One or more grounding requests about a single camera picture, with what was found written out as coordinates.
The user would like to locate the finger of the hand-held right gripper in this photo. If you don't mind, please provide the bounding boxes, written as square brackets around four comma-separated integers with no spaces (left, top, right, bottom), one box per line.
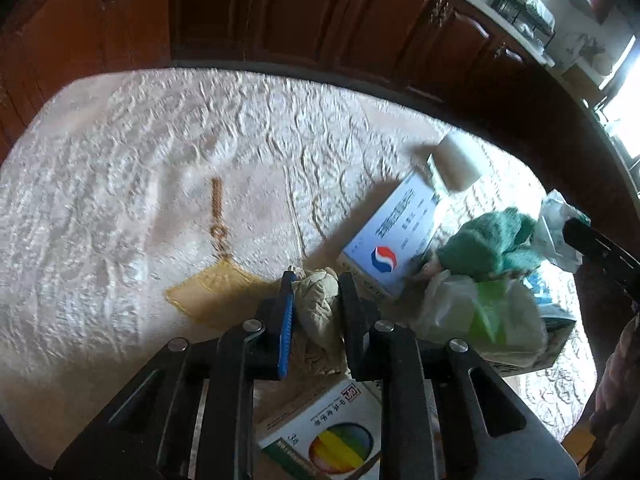
[562,219,640,306]

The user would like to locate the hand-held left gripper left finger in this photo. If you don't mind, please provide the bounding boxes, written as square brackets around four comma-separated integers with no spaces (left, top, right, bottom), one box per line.
[52,270,301,480]

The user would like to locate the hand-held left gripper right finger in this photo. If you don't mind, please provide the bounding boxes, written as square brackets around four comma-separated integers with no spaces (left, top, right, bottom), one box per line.
[339,272,581,480]

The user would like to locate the beige paper ball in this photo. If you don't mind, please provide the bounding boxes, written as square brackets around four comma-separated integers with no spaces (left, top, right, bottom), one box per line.
[291,267,348,376]

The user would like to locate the blue snack packet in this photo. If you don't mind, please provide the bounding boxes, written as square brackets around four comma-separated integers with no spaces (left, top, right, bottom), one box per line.
[520,260,576,323]

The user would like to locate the white and blue medicine box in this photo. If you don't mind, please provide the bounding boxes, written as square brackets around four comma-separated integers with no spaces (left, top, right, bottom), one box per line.
[336,172,451,303]

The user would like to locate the crumpled white plastic wrapper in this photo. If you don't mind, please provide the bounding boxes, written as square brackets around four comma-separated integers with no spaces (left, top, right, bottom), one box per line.
[537,189,591,273]

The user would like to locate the box with rainbow circle print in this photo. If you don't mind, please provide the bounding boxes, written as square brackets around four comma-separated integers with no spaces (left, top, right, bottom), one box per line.
[256,379,386,480]

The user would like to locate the green cloth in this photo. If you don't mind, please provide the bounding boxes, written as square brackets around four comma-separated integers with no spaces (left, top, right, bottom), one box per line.
[437,207,546,281]

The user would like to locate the white and green plastic bag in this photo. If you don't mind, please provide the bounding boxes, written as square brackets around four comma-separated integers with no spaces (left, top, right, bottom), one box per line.
[415,270,548,361]

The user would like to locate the dark patterned clothing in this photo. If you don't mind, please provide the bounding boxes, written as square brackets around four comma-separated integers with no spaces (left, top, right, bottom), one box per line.
[585,305,640,471]

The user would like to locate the white foam block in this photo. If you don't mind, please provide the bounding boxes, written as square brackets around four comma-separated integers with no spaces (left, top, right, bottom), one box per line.
[427,132,483,193]

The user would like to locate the brown wooden kitchen cabinets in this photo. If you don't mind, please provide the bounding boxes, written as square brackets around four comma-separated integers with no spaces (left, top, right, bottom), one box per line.
[0,0,640,201]

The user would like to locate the black wire dish rack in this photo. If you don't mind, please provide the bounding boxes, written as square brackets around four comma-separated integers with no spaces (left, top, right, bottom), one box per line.
[492,0,556,43]

